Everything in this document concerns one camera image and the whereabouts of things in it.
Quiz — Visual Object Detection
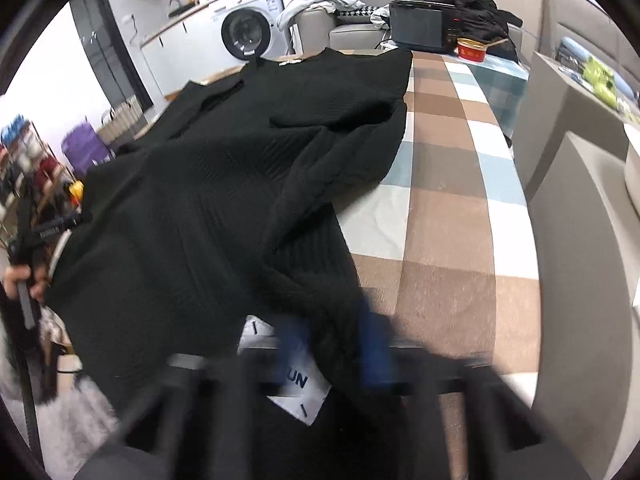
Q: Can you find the red bowl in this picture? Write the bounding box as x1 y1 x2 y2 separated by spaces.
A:
456 37 490 61

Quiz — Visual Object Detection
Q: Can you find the black knit sweater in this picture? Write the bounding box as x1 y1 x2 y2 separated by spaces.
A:
47 47 415 480

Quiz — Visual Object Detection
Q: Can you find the yellow green cloth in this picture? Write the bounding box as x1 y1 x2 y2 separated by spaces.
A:
582 57 621 106

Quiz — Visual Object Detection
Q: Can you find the black cable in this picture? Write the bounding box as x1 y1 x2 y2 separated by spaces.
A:
17 330 46 466

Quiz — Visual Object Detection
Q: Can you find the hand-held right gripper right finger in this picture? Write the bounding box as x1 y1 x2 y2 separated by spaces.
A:
360 307 591 480

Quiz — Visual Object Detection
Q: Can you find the blue printed cloth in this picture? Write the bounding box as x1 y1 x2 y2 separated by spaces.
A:
555 37 640 121

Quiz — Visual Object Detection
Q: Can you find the white washing machine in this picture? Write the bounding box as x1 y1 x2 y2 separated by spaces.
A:
200 0 296 66

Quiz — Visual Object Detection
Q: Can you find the dark refrigerator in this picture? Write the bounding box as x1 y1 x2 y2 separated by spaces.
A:
69 0 153 111

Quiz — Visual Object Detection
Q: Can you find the black microwave oven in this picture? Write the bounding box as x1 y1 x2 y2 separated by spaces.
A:
389 0 458 53

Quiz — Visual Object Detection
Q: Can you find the white radiator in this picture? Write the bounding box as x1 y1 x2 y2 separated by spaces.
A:
97 95 148 146

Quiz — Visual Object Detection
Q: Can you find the person's left hand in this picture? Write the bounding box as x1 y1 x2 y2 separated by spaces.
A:
2 265 48 306

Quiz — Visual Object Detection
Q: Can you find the checked tablecloth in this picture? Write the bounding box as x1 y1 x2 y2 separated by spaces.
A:
165 50 546 480

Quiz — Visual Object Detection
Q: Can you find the houndstooth cushion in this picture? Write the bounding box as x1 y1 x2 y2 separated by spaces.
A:
339 4 392 24

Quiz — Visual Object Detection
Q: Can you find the grey upholstered ottoman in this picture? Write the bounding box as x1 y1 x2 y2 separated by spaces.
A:
527 130 640 411
512 52 640 201

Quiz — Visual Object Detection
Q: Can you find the white kitchen counter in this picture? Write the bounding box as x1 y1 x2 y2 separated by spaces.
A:
140 0 226 101

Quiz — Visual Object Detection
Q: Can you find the grey sofa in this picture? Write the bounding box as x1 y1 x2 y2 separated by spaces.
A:
292 0 526 56

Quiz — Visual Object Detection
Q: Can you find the white cloth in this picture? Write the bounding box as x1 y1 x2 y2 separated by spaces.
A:
276 0 351 31

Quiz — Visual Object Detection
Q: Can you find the black jacket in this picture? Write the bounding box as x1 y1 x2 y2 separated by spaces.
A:
425 0 523 61

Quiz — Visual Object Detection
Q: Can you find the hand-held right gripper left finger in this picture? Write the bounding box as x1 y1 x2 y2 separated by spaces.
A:
75 320 313 480

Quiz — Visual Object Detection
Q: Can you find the purple suitcase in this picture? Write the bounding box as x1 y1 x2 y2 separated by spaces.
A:
61 119 108 173

